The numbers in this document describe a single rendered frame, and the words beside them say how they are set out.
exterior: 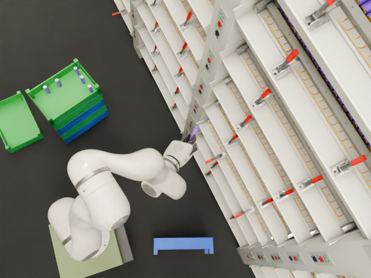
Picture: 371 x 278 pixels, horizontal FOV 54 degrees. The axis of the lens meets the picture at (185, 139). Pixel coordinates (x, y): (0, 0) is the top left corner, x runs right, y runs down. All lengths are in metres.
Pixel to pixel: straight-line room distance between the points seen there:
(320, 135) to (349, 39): 0.24
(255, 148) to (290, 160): 0.22
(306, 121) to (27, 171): 1.71
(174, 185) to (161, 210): 0.82
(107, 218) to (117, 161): 0.15
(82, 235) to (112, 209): 0.30
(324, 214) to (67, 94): 1.40
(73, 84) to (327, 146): 1.44
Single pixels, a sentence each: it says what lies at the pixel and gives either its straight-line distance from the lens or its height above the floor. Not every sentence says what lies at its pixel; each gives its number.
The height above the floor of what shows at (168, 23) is 0.73.
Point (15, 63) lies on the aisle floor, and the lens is 2.54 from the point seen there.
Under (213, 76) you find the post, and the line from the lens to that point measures 1.26.
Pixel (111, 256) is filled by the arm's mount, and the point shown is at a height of 0.37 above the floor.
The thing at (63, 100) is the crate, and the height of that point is 0.32.
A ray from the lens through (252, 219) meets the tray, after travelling 1.63.
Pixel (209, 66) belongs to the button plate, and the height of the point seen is 1.00.
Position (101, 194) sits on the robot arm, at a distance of 0.97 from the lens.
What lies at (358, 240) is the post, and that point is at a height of 1.27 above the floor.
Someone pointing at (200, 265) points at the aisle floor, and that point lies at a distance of 2.11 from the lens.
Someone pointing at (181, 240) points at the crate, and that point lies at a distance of 1.90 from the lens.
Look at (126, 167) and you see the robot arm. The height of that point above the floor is 1.12.
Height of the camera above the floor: 2.09
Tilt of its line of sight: 72 degrees down
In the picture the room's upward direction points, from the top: 16 degrees clockwise
